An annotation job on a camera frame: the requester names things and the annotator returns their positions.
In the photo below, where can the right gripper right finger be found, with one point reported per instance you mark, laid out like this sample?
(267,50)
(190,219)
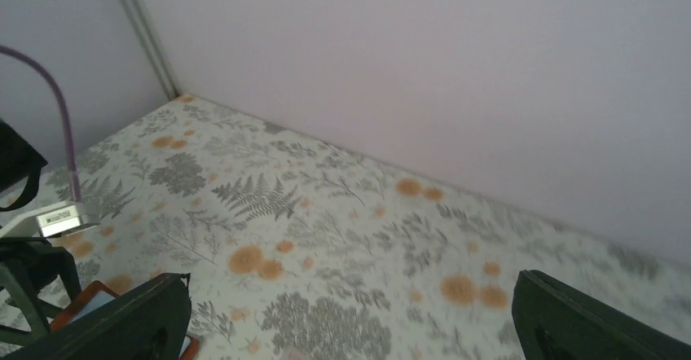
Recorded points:
(583,325)

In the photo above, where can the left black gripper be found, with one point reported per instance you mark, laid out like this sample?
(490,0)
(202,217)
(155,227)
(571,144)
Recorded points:
(26,268)

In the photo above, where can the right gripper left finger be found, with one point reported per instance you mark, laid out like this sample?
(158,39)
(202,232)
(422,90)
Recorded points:
(148,322)

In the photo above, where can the brown leather card holder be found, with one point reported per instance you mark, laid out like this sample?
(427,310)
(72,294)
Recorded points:
(96,295)

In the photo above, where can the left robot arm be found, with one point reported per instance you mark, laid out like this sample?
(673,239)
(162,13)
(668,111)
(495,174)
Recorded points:
(19,161)

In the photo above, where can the floral patterned table mat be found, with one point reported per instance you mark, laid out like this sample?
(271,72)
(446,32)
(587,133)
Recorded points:
(297,245)

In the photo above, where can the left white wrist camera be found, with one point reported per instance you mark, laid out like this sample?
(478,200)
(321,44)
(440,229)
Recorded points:
(63,218)

